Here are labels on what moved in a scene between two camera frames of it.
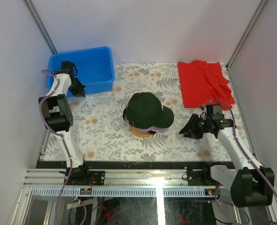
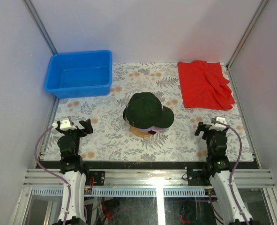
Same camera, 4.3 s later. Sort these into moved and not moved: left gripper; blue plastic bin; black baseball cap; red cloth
Moved: left gripper
Not moved: red cloth; blue plastic bin; black baseball cap
